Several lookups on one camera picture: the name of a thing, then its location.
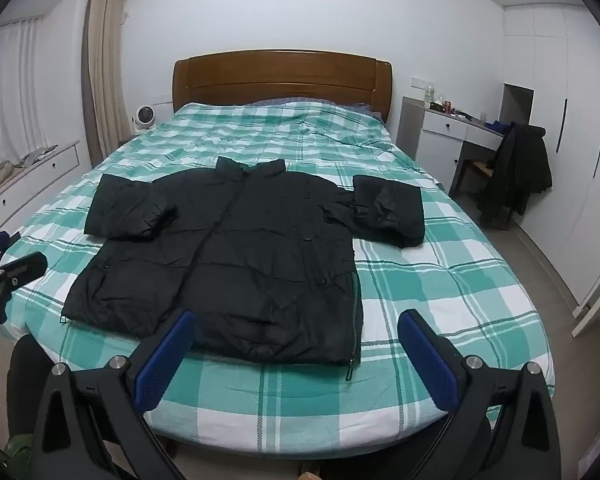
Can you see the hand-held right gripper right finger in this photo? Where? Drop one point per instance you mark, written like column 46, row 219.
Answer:
column 430, row 365

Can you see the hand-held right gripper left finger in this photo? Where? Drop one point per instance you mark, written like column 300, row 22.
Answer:
column 162, row 365

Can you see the black puffer jacket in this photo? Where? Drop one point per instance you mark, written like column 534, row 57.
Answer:
column 260, row 260

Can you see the green plaid bed sheet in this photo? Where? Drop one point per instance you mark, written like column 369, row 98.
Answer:
column 455, row 285

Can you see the white low drawer cabinet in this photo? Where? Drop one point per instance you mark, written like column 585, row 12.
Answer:
column 55, row 162

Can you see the white sheer curtain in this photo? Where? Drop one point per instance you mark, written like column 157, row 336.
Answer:
column 15, row 85

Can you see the small white round fan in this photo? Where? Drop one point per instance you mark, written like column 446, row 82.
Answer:
column 143, row 117

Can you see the wooden chair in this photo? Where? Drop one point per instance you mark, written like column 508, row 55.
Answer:
column 475, row 172

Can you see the dark coat on chair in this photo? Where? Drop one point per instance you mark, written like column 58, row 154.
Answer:
column 517, row 175

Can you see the beige curtain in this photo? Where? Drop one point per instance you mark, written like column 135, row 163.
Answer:
column 102, row 60

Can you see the white desk with drawers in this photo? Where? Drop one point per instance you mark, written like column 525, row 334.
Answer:
column 442, row 127

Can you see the blue desk item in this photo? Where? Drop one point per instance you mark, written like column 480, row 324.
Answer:
column 493, row 126

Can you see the clear bottle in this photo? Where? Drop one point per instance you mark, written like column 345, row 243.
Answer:
column 431, row 96

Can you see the blue grey pillow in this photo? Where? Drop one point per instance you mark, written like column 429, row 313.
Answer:
column 350, row 106

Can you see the white wardrobe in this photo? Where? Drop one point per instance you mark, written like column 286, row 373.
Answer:
column 580, row 110

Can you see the wooden headboard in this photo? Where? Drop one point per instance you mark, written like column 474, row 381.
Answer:
column 280, row 80

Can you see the white wall socket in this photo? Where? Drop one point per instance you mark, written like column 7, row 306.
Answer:
column 421, row 83

